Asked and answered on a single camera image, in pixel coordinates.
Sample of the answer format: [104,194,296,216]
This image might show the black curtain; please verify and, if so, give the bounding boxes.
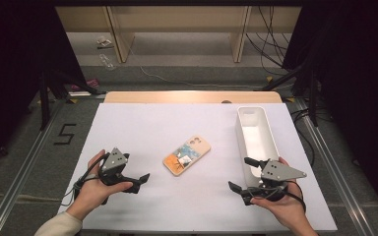
[282,0,378,175]
[0,0,91,168]

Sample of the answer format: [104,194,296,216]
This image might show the white table mat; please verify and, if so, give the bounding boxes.
[57,102,339,232]

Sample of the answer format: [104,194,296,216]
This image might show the white crumpled paper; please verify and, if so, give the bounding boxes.
[96,35,114,50]

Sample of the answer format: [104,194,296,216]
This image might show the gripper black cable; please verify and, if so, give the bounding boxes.
[60,151,111,207]
[286,180,307,214]

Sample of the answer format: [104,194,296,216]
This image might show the beige printed phone case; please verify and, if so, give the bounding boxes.
[162,135,212,177]

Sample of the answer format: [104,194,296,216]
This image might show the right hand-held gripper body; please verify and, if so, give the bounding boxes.
[242,159,308,203]

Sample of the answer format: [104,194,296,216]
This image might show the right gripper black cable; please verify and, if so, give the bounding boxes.
[286,180,307,214]

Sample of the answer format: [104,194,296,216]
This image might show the person's right hand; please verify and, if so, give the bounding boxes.
[249,156,310,228]

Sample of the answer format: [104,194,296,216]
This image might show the light wooden desk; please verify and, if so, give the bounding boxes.
[55,5,303,64]

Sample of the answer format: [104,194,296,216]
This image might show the bundle of black cables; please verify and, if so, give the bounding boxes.
[245,5,297,77]

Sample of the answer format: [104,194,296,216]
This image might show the white oblong plastic container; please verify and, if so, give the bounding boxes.
[235,105,281,189]

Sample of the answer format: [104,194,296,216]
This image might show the clear plastic bottle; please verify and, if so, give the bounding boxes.
[98,53,116,72]

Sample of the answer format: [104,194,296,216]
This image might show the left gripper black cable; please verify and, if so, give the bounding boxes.
[60,151,111,207]

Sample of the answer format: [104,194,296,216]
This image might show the light wooden table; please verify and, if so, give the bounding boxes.
[103,90,284,105]

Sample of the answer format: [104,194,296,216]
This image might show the metal floor rail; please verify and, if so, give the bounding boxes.
[293,97,377,236]
[0,99,67,236]

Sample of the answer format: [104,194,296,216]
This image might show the pink item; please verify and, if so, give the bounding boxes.
[71,78,100,91]

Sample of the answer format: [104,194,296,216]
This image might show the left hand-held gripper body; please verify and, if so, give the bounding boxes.
[97,147,140,195]

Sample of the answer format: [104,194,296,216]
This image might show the black metal stand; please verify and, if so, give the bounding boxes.
[262,63,320,128]
[38,70,107,132]

